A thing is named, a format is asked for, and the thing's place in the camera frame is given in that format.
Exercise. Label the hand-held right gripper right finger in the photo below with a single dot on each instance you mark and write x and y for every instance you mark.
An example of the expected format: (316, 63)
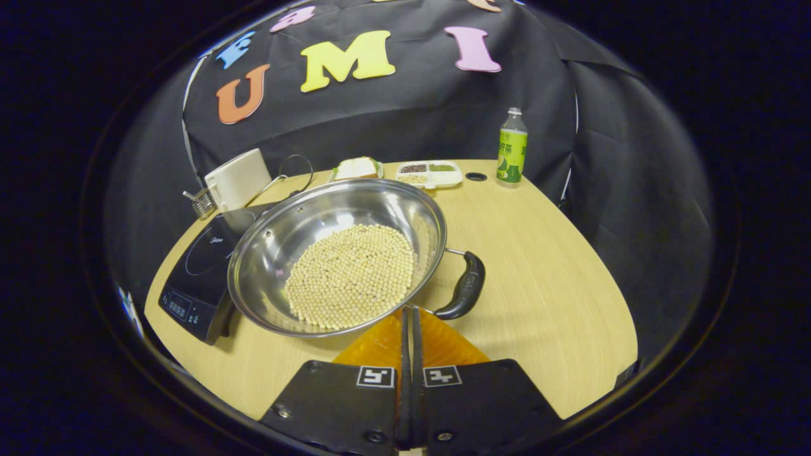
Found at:
(488, 405)

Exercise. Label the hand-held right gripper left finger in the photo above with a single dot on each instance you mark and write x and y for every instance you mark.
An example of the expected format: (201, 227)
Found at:
(336, 405)

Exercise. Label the stainless steel pot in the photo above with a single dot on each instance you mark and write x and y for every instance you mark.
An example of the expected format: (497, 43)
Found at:
(285, 240)

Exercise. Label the black induction cooktop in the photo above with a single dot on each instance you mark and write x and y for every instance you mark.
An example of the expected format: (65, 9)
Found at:
(196, 278)

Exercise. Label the pile of soybeans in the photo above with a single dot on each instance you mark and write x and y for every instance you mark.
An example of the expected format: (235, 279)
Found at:
(351, 275)

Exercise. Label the plate with bread slice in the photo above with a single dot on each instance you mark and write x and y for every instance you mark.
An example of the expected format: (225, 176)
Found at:
(356, 168)

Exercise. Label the white divided bean tray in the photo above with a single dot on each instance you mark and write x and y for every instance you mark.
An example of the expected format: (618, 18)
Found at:
(429, 174)

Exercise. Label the white toaster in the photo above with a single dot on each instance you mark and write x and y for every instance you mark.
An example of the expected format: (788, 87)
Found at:
(239, 178)

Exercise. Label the green label drink bottle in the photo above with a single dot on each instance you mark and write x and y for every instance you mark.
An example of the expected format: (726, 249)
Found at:
(512, 152)

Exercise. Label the black backdrop cloth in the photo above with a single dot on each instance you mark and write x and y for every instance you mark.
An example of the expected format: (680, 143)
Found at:
(412, 114)

